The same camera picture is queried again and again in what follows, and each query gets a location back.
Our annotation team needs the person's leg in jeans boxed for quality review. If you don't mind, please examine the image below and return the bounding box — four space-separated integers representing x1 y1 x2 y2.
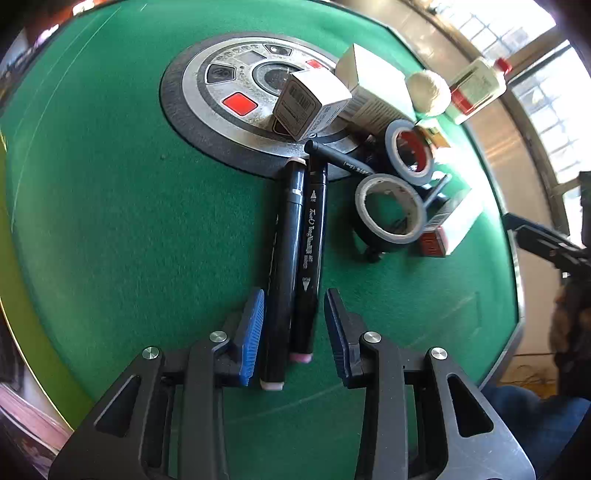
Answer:
480 384 591 480

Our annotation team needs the small orange box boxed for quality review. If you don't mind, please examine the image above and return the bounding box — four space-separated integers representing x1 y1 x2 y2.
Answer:
414 117 452 149

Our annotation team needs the white liquor bottle red cap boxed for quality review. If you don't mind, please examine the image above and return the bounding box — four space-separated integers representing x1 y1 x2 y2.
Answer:
444 56 514 126

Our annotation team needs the window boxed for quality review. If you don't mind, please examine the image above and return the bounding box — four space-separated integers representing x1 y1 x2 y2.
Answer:
457 0 591 241

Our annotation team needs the large white paper box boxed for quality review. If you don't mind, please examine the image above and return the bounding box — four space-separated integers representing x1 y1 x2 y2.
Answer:
334 43 417 133

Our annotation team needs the black pen white label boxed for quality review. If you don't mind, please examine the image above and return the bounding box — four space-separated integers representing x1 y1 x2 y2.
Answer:
304 139 376 178

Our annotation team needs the thin black pen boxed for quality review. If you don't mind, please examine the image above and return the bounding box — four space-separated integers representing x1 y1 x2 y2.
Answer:
424 172 452 206

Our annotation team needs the red and white box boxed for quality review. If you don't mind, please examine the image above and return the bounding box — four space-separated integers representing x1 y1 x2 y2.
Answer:
419 186 484 258

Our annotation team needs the small grey-white box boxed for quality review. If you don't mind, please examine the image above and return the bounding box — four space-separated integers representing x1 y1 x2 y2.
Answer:
271 69 354 142

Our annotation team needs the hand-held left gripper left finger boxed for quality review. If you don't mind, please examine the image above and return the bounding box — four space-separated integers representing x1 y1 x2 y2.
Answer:
48 288 266 480

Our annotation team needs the black double-ended marker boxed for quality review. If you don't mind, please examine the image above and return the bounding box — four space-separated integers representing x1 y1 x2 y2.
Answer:
259 157 308 394
288 152 329 364

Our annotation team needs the black tape roll red core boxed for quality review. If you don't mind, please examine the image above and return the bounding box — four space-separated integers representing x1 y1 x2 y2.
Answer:
385 119 435 186

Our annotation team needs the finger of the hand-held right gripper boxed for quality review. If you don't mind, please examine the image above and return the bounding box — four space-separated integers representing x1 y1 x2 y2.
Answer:
503 212 591 274

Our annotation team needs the black tape roll white core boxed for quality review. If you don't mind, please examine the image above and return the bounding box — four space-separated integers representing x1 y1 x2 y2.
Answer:
354 174 427 253

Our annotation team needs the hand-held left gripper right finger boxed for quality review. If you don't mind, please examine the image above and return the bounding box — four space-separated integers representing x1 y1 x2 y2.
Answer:
323 288 536 480

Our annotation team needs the white fluffy ball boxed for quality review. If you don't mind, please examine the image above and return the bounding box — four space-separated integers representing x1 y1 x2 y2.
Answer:
405 71 452 117

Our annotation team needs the round table control panel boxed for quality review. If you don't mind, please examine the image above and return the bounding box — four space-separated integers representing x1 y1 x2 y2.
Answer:
159 31 370 182

